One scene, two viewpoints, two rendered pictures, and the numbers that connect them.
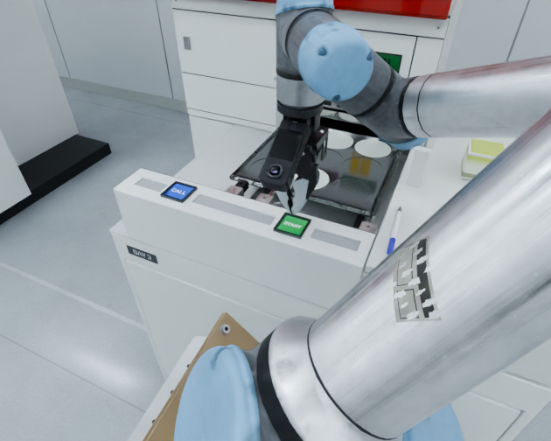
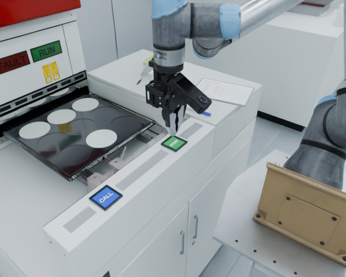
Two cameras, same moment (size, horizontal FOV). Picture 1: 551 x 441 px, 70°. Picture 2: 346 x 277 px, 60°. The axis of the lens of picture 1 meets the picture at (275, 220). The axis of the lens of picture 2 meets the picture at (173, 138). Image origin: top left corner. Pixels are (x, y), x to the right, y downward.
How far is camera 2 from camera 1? 0.76 m
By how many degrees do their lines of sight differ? 58
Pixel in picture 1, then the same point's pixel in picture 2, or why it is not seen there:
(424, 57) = (71, 35)
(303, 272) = (195, 159)
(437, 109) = (247, 24)
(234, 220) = (158, 169)
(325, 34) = (232, 7)
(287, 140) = (185, 84)
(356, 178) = (116, 118)
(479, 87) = (260, 8)
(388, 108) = not seen: hidden behind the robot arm
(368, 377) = not seen: outside the picture
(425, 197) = not seen: hidden behind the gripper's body
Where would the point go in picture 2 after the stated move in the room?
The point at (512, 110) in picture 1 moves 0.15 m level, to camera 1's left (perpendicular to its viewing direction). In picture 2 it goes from (274, 10) to (277, 28)
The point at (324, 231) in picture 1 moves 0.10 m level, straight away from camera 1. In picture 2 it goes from (182, 133) to (152, 126)
